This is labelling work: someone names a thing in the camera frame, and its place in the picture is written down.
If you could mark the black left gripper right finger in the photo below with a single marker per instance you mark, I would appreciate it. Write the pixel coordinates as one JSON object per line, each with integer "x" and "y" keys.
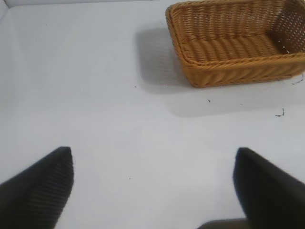
{"x": 269, "y": 190}

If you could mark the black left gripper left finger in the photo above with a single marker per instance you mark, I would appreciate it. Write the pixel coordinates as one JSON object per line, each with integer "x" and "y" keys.
{"x": 35, "y": 190}

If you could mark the brown woven wicker basket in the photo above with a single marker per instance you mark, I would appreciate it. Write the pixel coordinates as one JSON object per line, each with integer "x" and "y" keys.
{"x": 221, "y": 47}

